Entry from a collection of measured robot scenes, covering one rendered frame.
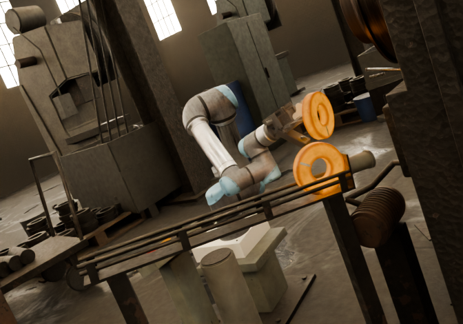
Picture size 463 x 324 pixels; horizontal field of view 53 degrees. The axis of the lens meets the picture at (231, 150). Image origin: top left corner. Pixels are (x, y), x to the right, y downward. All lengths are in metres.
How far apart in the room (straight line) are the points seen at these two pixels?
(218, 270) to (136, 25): 3.31
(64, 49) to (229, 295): 5.55
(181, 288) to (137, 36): 3.19
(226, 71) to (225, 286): 3.97
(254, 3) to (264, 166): 8.08
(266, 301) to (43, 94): 5.50
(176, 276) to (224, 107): 0.70
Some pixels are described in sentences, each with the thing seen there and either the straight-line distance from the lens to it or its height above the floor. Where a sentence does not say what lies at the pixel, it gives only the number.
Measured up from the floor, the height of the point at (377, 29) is 1.02.
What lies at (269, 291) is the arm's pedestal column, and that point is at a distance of 2.16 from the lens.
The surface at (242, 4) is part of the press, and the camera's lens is 9.46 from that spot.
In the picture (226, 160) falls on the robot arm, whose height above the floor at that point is 0.77.
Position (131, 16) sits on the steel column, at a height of 1.80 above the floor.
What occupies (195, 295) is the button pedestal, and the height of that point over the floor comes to 0.39.
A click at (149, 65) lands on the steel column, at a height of 1.33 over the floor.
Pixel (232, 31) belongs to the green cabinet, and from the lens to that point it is 5.21.
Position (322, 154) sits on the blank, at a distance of 1.40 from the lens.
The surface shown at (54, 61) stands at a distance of 6.73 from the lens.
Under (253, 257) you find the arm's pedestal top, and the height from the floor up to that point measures 0.30.
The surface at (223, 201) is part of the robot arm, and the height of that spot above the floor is 0.55.
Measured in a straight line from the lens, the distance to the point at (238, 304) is 1.60.
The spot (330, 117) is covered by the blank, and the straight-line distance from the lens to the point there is 1.60.
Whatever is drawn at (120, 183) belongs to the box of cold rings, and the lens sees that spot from 4.42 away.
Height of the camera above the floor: 1.09
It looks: 10 degrees down
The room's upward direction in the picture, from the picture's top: 21 degrees counter-clockwise
